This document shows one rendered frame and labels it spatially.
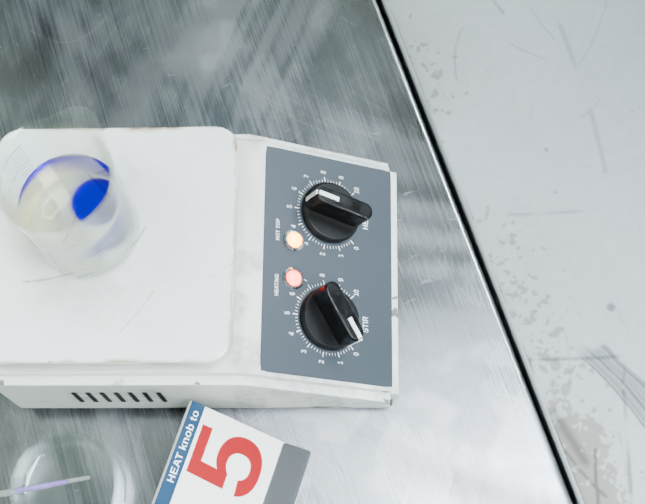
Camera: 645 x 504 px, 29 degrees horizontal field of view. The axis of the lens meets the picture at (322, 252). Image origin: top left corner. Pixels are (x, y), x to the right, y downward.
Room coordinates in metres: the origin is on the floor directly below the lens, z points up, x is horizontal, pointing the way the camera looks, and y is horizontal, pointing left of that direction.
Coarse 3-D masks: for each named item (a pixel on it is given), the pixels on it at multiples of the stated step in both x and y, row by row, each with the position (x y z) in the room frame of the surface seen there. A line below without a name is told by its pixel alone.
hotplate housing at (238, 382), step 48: (240, 144) 0.27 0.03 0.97; (288, 144) 0.27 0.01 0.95; (240, 192) 0.24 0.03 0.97; (240, 240) 0.22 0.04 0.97; (240, 288) 0.19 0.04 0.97; (240, 336) 0.17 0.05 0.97; (0, 384) 0.16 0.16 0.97; (48, 384) 0.16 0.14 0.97; (96, 384) 0.16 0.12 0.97; (144, 384) 0.15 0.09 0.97; (192, 384) 0.15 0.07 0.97; (240, 384) 0.15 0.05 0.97; (288, 384) 0.14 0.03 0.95; (336, 384) 0.14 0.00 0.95
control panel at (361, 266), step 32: (288, 160) 0.26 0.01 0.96; (320, 160) 0.26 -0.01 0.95; (288, 192) 0.24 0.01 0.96; (352, 192) 0.24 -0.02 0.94; (384, 192) 0.24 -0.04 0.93; (288, 224) 0.22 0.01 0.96; (384, 224) 0.23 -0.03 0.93; (288, 256) 0.21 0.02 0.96; (320, 256) 0.21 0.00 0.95; (352, 256) 0.21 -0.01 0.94; (384, 256) 0.21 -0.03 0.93; (288, 288) 0.19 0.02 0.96; (352, 288) 0.19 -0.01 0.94; (384, 288) 0.19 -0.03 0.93; (288, 320) 0.17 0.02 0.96; (384, 320) 0.17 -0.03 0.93; (288, 352) 0.16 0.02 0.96; (320, 352) 0.16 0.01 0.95; (352, 352) 0.16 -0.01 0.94; (384, 352) 0.16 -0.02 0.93; (384, 384) 0.14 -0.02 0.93
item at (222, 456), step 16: (208, 416) 0.14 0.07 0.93; (208, 432) 0.13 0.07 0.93; (224, 432) 0.13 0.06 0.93; (240, 432) 0.13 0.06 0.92; (192, 448) 0.12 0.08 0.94; (208, 448) 0.12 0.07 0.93; (224, 448) 0.12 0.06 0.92; (240, 448) 0.12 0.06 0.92; (256, 448) 0.12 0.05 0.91; (192, 464) 0.12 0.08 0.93; (208, 464) 0.12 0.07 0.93; (224, 464) 0.12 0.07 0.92; (240, 464) 0.12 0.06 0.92; (256, 464) 0.12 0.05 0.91; (192, 480) 0.11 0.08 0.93; (208, 480) 0.11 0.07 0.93; (224, 480) 0.11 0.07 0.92; (240, 480) 0.11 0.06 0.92; (256, 480) 0.11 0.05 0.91; (176, 496) 0.10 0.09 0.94; (192, 496) 0.10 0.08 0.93; (208, 496) 0.10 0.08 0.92; (224, 496) 0.10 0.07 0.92; (240, 496) 0.10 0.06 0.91
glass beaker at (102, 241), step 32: (32, 128) 0.25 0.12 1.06; (64, 128) 0.25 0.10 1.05; (96, 128) 0.24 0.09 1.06; (0, 160) 0.24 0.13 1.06; (32, 160) 0.25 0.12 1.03; (0, 192) 0.22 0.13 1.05; (128, 192) 0.23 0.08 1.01; (96, 224) 0.21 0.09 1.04; (128, 224) 0.22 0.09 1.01; (64, 256) 0.20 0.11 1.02; (96, 256) 0.20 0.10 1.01; (128, 256) 0.21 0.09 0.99
